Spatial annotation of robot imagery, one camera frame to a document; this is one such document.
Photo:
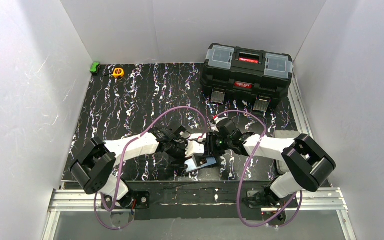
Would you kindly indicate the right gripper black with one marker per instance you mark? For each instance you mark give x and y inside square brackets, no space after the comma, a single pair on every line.
[210,147]

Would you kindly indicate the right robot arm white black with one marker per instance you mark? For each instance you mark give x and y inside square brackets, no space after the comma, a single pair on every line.
[308,163]

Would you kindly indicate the green small object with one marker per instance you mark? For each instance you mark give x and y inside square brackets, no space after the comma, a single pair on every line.
[94,69]

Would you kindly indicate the yellow tape measure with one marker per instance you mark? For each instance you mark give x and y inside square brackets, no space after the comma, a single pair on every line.
[118,72]

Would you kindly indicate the black toolbox with red handle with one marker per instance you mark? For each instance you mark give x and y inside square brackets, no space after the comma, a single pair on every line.
[258,77]

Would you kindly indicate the aluminium frame rail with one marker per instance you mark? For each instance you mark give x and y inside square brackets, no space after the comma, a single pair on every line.
[298,108]

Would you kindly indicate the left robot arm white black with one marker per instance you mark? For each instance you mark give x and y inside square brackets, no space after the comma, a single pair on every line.
[93,167]

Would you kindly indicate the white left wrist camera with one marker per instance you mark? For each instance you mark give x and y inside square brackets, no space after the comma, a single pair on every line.
[194,148]

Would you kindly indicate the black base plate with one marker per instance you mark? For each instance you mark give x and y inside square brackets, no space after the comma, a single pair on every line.
[154,200]

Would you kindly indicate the white card on table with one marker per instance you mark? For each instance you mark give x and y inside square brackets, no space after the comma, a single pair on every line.
[197,136]

